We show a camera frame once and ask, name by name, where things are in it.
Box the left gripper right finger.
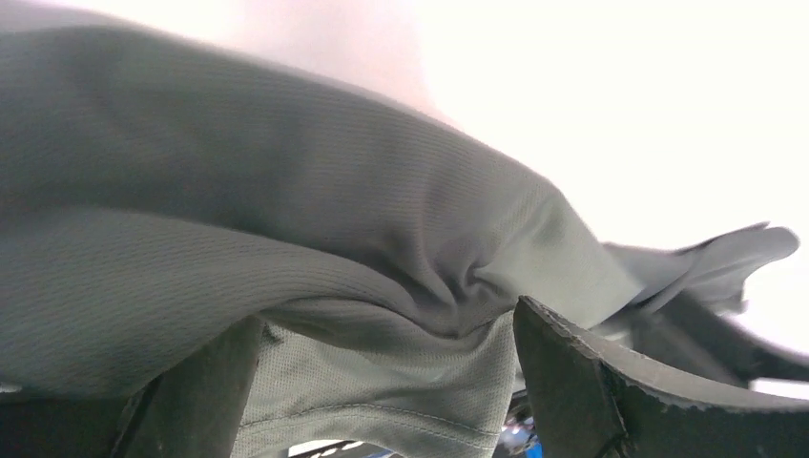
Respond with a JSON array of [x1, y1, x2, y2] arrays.
[[513, 295, 808, 458]]

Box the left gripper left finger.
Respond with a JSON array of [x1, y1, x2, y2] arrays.
[[1, 318, 263, 457]]

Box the dark grey t-shirt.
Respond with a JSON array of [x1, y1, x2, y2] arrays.
[[1, 26, 798, 457]]

